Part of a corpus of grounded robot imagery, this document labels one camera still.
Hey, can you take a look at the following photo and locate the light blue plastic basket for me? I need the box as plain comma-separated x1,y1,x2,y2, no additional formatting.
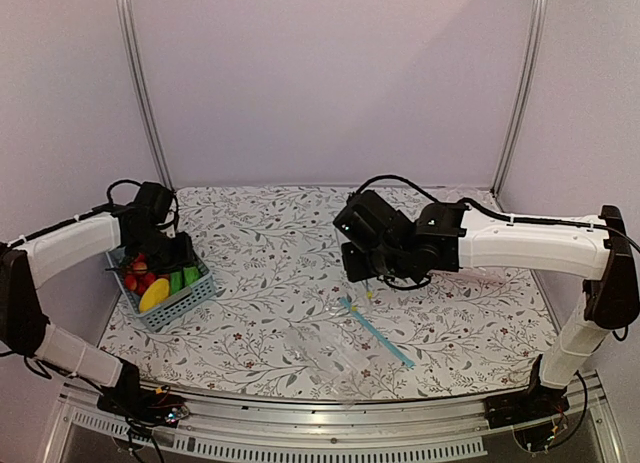
106,233,215,332

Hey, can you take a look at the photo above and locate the left aluminium frame post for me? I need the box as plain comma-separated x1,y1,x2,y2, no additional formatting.
115,0,175,190

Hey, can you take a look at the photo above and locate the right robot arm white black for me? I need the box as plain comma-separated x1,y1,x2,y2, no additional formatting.
333,180,639,453

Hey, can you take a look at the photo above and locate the yellow mango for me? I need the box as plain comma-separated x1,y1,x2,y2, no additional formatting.
139,278,170,313

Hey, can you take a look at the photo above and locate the short green bitter gourd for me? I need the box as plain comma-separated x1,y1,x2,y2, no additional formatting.
182,266,200,287

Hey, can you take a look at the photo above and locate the aluminium frame post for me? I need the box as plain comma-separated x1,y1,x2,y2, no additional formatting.
491,0,548,199
115,0,175,190

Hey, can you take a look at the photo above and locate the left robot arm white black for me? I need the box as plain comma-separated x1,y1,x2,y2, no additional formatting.
1,182,195,427

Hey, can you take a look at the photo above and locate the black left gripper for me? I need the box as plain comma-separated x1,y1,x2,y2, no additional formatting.
129,226,198,276

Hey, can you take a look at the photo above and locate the clear bag blue zipper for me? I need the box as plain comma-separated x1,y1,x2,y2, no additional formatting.
284,295,415,405
357,280,375,311

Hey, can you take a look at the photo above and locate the right aluminium frame post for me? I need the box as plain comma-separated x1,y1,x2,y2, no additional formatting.
491,0,548,199

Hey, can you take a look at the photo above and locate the long green cucumber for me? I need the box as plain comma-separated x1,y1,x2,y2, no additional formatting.
169,272,184,295

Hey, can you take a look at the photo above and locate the red cherry bunch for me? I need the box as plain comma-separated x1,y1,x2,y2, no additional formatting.
106,253,158,296

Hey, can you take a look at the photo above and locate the floral table mat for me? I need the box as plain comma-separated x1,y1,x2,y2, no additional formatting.
100,187,556,400

